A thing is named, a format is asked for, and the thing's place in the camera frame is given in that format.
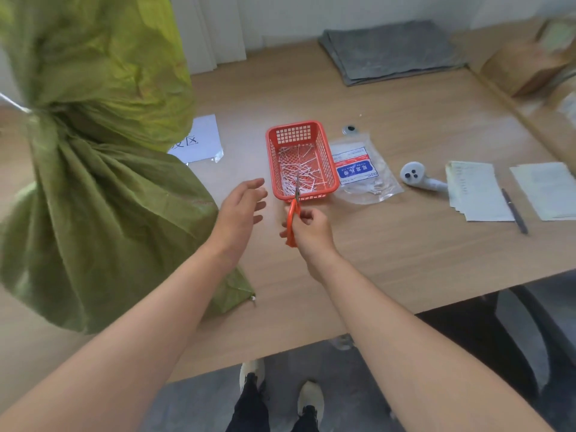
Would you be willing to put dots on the person's right hand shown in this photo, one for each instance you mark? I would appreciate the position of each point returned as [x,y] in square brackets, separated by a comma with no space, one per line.
[312,234]

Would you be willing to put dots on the person's left hand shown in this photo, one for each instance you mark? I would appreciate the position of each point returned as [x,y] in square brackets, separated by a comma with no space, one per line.
[237,219]

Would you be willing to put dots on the person's right fingers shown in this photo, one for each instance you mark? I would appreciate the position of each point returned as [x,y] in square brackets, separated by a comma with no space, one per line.
[300,217]

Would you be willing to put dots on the person's left thumb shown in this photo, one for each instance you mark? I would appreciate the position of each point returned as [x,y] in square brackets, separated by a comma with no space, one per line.
[245,185]

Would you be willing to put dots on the person's left middle finger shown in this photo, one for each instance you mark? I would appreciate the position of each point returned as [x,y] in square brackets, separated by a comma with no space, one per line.
[258,206]

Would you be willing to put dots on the person's left forearm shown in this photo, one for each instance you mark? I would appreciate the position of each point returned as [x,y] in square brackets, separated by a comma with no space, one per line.
[118,341]

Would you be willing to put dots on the person's right forearm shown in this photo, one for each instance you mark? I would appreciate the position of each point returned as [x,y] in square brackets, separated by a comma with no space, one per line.
[416,356]

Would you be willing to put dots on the orange plastic basket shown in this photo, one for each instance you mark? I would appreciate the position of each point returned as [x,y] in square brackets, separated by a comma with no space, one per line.
[301,161]

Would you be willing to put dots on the white paper sheet in sleeve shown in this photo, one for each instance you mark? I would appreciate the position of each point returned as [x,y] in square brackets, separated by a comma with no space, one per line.
[199,139]

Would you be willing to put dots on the clear plastic zip bag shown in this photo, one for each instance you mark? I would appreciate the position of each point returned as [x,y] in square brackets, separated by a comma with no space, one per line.
[363,168]

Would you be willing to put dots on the small round black-rimmed disc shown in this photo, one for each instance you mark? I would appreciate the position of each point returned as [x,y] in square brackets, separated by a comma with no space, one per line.
[349,129]

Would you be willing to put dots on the white handheld device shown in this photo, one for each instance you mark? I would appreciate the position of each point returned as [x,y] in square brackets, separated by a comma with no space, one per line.
[420,176]

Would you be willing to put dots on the large green woven sack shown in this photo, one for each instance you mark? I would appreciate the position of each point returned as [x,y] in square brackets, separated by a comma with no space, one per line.
[99,157]

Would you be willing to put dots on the person's left shoe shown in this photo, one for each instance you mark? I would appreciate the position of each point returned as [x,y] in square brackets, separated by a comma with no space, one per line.
[251,374]

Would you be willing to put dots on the person's shoe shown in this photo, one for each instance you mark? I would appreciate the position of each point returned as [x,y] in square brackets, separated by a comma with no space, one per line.
[251,374]
[311,398]

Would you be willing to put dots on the stack of white paper slips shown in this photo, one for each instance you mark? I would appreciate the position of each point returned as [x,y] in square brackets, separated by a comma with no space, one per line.
[478,191]

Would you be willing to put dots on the person's right shoe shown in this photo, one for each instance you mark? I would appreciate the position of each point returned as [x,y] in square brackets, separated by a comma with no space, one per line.
[311,398]

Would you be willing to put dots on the grey folded felt cloth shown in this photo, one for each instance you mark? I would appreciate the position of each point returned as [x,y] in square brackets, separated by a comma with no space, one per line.
[390,50]

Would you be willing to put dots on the person's left leg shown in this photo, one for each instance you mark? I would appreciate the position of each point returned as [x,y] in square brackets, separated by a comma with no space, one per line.
[248,407]

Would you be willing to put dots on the person's leg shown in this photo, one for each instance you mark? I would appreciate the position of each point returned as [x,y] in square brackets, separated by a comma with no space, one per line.
[248,407]
[306,420]

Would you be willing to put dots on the person's right leg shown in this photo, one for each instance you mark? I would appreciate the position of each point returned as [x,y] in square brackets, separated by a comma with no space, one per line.
[306,420]

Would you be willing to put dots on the black pen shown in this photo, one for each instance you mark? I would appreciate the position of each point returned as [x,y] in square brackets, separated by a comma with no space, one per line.
[515,211]

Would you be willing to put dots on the black office chair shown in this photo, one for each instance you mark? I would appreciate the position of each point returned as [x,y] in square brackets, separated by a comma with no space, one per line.
[508,337]

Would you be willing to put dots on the brown cardboard box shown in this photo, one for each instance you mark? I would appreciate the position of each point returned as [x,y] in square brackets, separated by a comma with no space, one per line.
[524,67]

